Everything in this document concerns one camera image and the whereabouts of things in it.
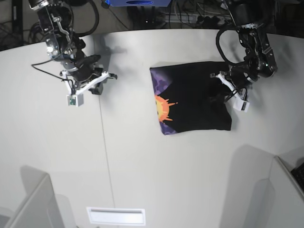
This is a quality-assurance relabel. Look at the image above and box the white power strip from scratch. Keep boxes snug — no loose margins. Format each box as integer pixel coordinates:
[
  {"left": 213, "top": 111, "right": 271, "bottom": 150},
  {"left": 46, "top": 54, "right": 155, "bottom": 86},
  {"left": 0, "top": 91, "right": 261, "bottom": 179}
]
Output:
[{"left": 161, "top": 13, "right": 230, "bottom": 25}]

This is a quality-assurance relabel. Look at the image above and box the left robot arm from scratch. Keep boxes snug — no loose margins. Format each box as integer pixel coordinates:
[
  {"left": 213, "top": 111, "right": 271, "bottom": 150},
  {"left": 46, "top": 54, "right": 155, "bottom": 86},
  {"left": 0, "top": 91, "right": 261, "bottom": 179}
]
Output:
[{"left": 216, "top": 0, "right": 277, "bottom": 112}]

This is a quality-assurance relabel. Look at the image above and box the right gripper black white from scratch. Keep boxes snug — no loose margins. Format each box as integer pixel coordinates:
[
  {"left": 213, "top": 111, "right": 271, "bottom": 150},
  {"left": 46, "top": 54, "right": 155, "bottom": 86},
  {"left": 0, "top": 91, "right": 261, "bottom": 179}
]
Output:
[{"left": 60, "top": 55, "right": 118, "bottom": 107}]

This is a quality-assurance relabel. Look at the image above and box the white bin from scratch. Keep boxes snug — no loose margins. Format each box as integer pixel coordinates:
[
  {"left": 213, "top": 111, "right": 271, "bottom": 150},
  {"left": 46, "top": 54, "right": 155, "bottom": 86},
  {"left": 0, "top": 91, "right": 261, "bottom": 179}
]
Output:
[
  {"left": 243, "top": 156, "right": 304, "bottom": 228},
  {"left": 0, "top": 173, "right": 77, "bottom": 228}
]

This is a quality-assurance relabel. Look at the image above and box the white bin left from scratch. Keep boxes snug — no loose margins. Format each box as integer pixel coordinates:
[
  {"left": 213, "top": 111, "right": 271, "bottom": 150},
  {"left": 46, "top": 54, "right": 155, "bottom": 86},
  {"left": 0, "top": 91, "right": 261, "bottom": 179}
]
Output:
[{"left": 0, "top": 173, "right": 77, "bottom": 228}]

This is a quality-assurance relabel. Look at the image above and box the black T-shirt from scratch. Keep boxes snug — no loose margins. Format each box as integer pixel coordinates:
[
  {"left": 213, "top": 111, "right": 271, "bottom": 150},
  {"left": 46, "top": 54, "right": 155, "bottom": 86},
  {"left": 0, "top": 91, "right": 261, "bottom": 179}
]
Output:
[{"left": 150, "top": 61, "right": 232, "bottom": 135}]

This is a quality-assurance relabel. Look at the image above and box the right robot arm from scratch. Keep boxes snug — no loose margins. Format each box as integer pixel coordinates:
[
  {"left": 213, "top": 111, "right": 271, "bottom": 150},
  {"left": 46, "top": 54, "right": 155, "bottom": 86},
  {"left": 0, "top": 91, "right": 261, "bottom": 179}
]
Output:
[{"left": 29, "top": 0, "right": 117, "bottom": 107}]

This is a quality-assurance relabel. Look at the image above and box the white bin right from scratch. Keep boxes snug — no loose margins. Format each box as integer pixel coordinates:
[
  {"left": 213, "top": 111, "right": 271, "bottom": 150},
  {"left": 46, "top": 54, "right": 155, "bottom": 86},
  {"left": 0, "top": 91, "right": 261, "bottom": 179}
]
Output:
[{"left": 243, "top": 156, "right": 304, "bottom": 228}]

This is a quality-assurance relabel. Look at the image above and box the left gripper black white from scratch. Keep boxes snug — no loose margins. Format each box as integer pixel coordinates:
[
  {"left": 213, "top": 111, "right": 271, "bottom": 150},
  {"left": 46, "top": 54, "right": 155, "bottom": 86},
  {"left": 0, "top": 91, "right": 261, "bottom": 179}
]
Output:
[{"left": 210, "top": 66, "right": 253, "bottom": 112}]

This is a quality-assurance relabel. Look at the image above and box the thick black cable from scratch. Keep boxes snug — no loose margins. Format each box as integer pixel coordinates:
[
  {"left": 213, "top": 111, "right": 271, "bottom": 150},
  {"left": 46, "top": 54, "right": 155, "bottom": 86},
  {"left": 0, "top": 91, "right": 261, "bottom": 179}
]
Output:
[{"left": 71, "top": 0, "right": 100, "bottom": 38}]

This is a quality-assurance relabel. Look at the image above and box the black keyboard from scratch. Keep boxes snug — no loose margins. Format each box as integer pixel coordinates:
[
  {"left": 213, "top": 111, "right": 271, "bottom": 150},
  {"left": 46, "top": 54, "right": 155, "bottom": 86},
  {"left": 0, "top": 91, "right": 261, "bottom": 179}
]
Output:
[{"left": 291, "top": 163, "right": 304, "bottom": 190}]

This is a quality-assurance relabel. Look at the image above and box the blue box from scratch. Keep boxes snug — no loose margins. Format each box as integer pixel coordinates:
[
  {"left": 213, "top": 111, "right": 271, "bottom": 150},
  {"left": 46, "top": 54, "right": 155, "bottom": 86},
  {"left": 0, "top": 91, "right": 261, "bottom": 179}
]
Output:
[{"left": 102, "top": 0, "right": 171, "bottom": 7}]

